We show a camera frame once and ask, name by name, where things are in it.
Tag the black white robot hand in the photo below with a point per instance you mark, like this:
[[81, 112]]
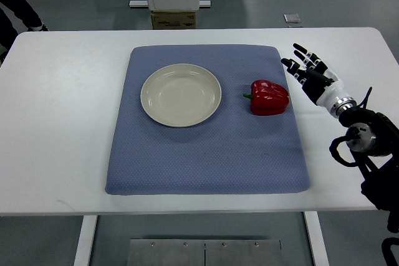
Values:
[[312, 73]]

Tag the red bell pepper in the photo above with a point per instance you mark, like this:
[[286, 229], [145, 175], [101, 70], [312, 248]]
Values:
[[267, 98]]

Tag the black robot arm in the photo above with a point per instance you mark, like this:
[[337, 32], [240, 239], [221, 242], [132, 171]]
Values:
[[371, 145]]

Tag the small grey floor plate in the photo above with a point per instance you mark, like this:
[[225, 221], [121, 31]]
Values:
[[292, 18]]

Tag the cream round plate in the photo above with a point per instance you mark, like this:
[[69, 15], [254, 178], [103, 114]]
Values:
[[181, 95]]

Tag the blue textured mat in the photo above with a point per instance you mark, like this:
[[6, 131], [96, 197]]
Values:
[[232, 152]]

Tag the cardboard box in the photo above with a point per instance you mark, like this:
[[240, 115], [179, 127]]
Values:
[[167, 20]]

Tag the white right table leg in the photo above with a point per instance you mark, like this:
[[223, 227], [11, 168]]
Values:
[[316, 239]]

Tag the white table leg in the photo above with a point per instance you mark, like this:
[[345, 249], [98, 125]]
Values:
[[86, 241], [316, 239]]

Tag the white left table leg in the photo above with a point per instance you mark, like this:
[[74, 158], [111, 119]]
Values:
[[86, 241]]

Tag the person in black clothing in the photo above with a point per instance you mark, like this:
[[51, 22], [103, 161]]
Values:
[[23, 11]]

